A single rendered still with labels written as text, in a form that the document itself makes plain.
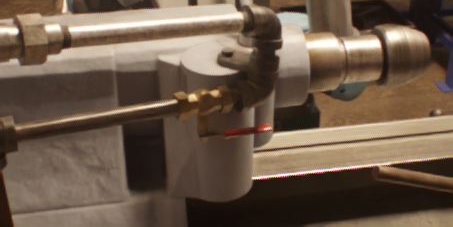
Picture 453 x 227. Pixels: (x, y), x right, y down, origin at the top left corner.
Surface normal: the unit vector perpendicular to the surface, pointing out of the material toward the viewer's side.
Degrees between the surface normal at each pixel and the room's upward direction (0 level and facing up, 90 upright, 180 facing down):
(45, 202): 66
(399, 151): 0
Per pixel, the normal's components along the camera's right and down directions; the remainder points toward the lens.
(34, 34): 0.47, -0.14
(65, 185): 0.17, 0.08
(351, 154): 0.00, -0.87
